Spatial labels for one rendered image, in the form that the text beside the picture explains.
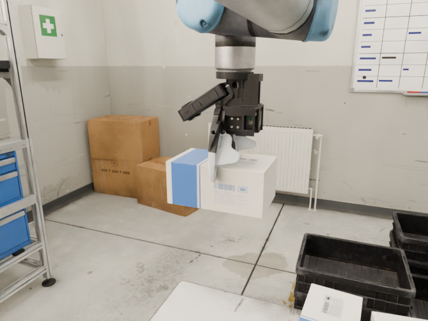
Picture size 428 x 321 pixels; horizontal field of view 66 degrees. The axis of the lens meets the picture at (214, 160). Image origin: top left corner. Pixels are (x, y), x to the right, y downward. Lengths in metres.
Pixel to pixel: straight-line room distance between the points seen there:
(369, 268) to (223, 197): 1.09
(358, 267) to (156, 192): 2.06
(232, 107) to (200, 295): 0.58
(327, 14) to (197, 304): 0.77
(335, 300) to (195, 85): 2.82
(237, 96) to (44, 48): 2.67
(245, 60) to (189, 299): 0.66
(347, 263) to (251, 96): 1.14
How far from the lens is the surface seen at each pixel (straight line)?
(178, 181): 0.67
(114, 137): 3.47
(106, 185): 3.70
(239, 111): 0.61
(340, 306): 0.88
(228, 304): 0.98
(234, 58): 0.61
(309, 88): 3.14
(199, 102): 0.65
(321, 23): 0.47
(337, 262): 1.62
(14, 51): 2.07
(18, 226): 2.18
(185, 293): 1.02
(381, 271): 1.63
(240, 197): 0.62
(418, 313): 1.66
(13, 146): 2.05
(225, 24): 0.52
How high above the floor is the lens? 1.32
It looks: 16 degrees down
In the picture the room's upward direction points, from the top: straight up
